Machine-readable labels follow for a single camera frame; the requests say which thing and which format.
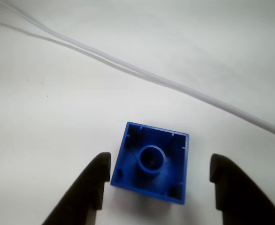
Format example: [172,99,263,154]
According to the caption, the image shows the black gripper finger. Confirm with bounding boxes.
[209,153,275,225]
[41,152,112,225]

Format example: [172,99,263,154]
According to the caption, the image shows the blue lego brick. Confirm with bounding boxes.
[110,121,190,206]

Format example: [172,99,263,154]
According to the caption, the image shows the white cable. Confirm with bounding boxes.
[0,3,275,142]

